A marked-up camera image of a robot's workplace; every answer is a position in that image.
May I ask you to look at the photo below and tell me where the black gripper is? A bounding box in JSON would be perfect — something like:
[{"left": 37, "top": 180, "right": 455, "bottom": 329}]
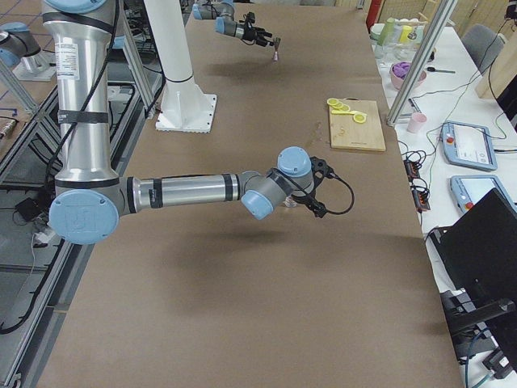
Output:
[
  {"left": 291, "top": 192, "right": 326, "bottom": 217},
  {"left": 242, "top": 24, "right": 277, "bottom": 47}
]

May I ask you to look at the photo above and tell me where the steel jigger measuring cup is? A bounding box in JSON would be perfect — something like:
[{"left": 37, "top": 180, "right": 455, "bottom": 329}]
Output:
[{"left": 272, "top": 36, "right": 281, "bottom": 62}]

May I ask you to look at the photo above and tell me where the clear glass shaker cup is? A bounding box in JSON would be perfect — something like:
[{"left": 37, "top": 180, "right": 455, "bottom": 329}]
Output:
[{"left": 284, "top": 196, "right": 298, "bottom": 209}]

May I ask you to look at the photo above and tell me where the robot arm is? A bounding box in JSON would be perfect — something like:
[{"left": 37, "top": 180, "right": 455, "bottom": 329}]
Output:
[
  {"left": 42, "top": 1, "right": 330, "bottom": 245},
  {"left": 191, "top": 1, "right": 280, "bottom": 48}
]

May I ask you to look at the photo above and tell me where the green cup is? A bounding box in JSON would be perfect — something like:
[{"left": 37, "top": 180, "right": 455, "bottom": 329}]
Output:
[{"left": 377, "top": 17, "right": 397, "bottom": 46}]

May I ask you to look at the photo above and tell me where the pink cup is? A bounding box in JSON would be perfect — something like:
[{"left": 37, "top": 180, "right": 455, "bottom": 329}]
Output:
[{"left": 406, "top": 112, "right": 427, "bottom": 133}]

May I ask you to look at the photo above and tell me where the wooden cutting board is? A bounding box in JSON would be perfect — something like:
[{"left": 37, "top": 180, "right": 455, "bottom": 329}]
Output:
[{"left": 327, "top": 98, "right": 386, "bottom": 152}]

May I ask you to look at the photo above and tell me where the yellow plastic knife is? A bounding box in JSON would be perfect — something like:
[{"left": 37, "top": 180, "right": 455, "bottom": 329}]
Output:
[{"left": 331, "top": 109, "right": 367, "bottom": 116}]

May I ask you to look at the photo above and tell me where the white mounting pillar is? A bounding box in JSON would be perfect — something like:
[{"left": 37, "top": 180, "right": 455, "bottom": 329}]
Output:
[{"left": 145, "top": 0, "right": 217, "bottom": 133}]

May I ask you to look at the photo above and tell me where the red cylinder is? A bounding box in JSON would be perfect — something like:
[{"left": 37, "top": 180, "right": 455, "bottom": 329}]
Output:
[{"left": 366, "top": 0, "right": 383, "bottom": 31}]

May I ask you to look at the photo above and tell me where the pink bowl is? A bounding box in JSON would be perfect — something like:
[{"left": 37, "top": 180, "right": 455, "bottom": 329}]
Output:
[{"left": 389, "top": 61, "right": 411, "bottom": 90}]

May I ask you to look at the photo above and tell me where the blue teach pendant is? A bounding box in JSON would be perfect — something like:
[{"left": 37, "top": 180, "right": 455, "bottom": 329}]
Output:
[
  {"left": 440, "top": 121, "right": 498, "bottom": 171},
  {"left": 449, "top": 175, "right": 506, "bottom": 213}
]

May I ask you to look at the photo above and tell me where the black laptop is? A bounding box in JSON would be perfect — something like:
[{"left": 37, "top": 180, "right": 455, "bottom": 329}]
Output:
[{"left": 429, "top": 188, "right": 516, "bottom": 305}]

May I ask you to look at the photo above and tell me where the aluminium frame post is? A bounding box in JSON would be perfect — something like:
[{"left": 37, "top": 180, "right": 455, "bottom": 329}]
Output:
[{"left": 386, "top": 0, "right": 457, "bottom": 127}]

